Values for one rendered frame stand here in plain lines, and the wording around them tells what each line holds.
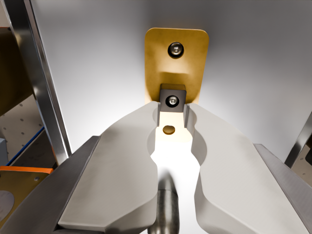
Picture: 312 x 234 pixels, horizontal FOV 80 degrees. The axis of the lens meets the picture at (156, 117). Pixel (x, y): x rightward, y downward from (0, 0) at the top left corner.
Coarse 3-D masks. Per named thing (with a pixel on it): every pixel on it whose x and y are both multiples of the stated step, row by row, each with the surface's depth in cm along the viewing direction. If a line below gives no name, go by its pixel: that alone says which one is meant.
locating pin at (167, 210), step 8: (160, 192) 19; (168, 192) 19; (160, 200) 18; (168, 200) 18; (176, 200) 19; (160, 208) 18; (168, 208) 18; (176, 208) 18; (160, 216) 17; (168, 216) 17; (176, 216) 18; (160, 224) 16; (168, 224) 16; (176, 224) 17; (152, 232) 16; (160, 232) 16; (168, 232) 16; (176, 232) 17
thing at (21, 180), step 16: (32, 144) 31; (48, 144) 31; (16, 160) 28; (32, 160) 28; (48, 160) 28; (0, 176) 25; (16, 176) 25; (32, 176) 25; (0, 192) 23; (16, 192) 23; (0, 208) 21; (0, 224) 19
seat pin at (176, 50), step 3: (174, 42) 12; (177, 42) 12; (171, 45) 12; (174, 45) 11; (177, 45) 11; (180, 45) 11; (171, 48) 12; (174, 48) 11; (177, 48) 11; (180, 48) 12; (171, 51) 12; (174, 51) 11; (177, 51) 11; (180, 51) 12; (174, 54) 12; (177, 54) 12
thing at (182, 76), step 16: (160, 32) 11; (176, 32) 11; (192, 32) 11; (144, 48) 11; (160, 48) 11; (192, 48) 11; (144, 64) 12; (160, 64) 12; (176, 64) 12; (192, 64) 12; (160, 80) 12; (176, 80) 12; (192, 80) 12; (160, 96) 12; (176, 96) 12; (192, 96) 13; (160, 112) 14; (176, 112) 13; (160, 128) 15; (176, 128) 14
